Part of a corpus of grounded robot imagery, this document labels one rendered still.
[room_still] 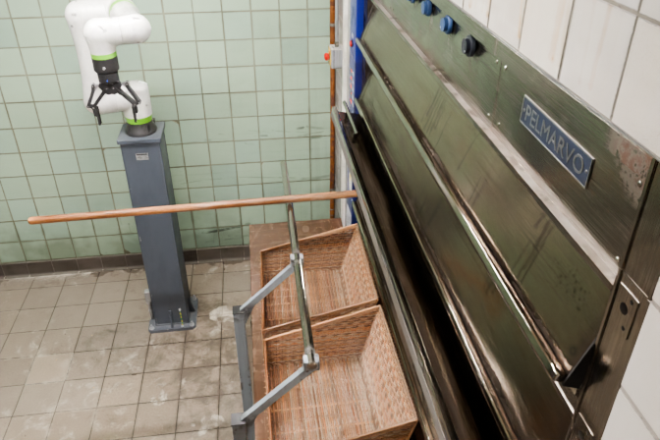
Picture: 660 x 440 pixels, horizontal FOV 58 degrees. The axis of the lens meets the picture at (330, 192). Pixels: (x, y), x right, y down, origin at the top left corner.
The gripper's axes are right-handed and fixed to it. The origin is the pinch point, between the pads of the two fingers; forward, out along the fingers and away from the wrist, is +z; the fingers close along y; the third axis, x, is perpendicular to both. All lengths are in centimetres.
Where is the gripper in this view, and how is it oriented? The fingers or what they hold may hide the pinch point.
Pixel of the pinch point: (117, 120)
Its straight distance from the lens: 251.2
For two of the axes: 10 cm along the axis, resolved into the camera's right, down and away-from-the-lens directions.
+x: 1.8, 5.2, -8.3
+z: 0.0, 8.5, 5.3
